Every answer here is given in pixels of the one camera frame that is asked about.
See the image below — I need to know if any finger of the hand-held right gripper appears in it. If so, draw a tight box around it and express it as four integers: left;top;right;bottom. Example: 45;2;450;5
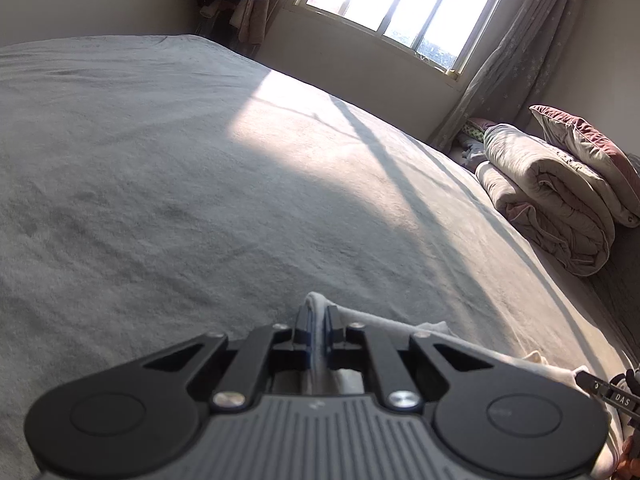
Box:
574;367;640;414

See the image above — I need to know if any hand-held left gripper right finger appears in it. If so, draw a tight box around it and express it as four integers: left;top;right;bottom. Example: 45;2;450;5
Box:
324;305;494;409

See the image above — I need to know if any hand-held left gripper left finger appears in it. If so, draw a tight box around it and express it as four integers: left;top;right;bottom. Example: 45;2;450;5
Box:
143;304;314;409

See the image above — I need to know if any white cloth garment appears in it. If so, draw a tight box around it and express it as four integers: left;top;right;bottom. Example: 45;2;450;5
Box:
298;291;624;480

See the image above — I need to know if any person's right hand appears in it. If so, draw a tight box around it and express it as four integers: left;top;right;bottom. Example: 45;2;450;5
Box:
617;435;640;480

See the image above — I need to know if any folded pink grey duvet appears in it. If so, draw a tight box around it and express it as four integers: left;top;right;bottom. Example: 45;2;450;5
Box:
474;123;617;277

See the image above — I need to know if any folded light grey quilt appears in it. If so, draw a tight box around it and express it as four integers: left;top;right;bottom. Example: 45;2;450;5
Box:
542;137;640;228

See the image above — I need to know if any green patterned cloth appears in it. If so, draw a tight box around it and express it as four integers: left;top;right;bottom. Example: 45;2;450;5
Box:
464;118;497;145

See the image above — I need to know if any maroon pillow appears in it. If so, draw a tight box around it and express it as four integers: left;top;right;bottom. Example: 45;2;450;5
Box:
529;104;640;202

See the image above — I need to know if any hanging pink garment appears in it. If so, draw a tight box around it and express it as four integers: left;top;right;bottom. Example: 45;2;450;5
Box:
229;0;272;47

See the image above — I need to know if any grey star-patterned curtain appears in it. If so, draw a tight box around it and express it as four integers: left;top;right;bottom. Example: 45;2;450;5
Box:
429;0;584;152

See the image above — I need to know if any window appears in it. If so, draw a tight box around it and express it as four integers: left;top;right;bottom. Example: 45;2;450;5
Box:
294;0;512;79

